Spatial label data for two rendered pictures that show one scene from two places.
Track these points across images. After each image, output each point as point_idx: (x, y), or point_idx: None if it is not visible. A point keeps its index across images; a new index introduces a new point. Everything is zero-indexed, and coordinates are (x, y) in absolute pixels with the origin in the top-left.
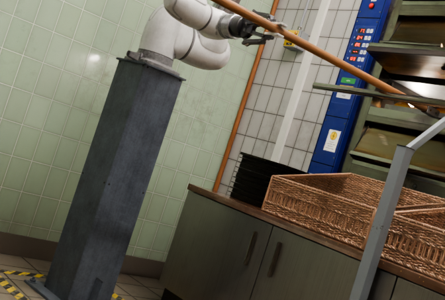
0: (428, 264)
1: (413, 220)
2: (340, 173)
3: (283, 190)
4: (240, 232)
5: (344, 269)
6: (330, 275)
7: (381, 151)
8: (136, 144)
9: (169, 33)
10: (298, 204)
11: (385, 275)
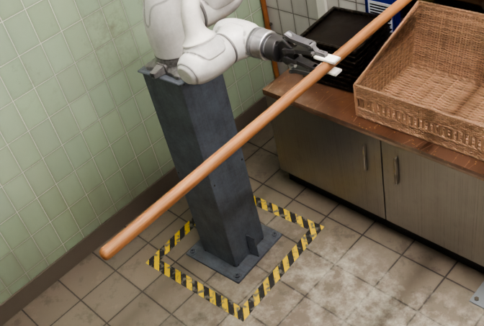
0: None
1: None
2: (409, 14)
3: (374, 100)
4: (346, 141)
5: (477, 188)
6: (463, 190)
7: None
8: (215, 140)
9: (179, 32)
10: (397, 114)
11: None
